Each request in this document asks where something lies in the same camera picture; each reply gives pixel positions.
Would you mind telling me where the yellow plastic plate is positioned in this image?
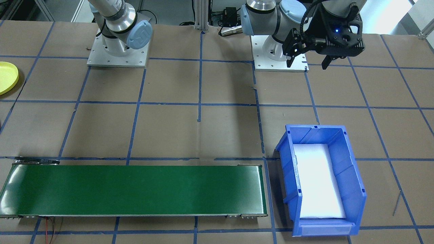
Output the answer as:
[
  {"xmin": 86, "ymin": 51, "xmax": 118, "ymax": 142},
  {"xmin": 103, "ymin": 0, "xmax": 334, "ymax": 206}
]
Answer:
[{"xmin": 0, "ymin": 61, "xmax": 20, "ymax": 96}]

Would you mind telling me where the blue plastic storage bin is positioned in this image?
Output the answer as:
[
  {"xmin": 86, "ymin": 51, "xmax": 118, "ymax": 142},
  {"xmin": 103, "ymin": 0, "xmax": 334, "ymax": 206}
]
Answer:
[{"xmin": 275, "ymin": 124, "xmax": 368, "ymax": 237}]

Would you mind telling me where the green conveyor belt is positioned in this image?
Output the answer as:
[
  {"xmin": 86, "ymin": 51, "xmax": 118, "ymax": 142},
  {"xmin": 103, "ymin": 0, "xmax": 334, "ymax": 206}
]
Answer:
[{"xmin": 0, "ymin": 157, "xmax": 268, "ymax": 219}]

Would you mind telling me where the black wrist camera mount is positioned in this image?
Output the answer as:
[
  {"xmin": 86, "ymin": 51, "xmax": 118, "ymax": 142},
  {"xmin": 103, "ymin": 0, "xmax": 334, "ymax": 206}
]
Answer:
[{"xmin": 314, "ymin": 40, "xmax": 366, "ymax": 57}]

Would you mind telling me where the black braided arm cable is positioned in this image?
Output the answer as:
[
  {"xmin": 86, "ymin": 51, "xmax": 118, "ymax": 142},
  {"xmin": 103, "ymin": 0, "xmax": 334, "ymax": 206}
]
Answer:
[{"xmin": 300, "ymin": 0, "xmax": 339, "ymax": 46}]

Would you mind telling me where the white square base plate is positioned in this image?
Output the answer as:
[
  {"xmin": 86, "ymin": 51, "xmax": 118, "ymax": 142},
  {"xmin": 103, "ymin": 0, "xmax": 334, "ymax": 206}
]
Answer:
[
  {"xmin": 250, "ymin": 34, "xmax": 310, "ymax": 72},
  {"xmin": 87, "ymin": 28, "xmax": 150, "ymax": 68}
]

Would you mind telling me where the aluminium profile post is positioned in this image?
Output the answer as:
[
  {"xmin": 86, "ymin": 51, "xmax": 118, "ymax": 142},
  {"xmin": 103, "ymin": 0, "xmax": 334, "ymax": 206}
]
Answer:
[{"xmin": 194, "ymin": 0, "xmax": 210, "ymax": 33}]

